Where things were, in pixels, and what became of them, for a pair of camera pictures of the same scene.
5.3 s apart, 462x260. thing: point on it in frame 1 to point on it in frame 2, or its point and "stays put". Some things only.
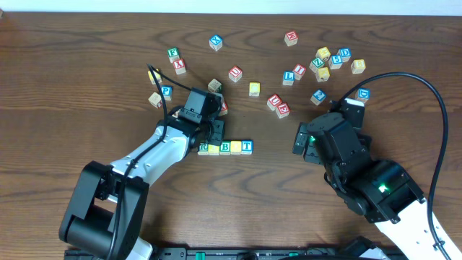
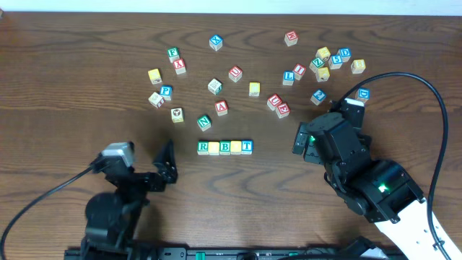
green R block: x=203 y=149 stays put
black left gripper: x=217 y=131 to x=145 y=179
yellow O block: x=214 y=149 stays put
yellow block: x=235 y=147 stays put
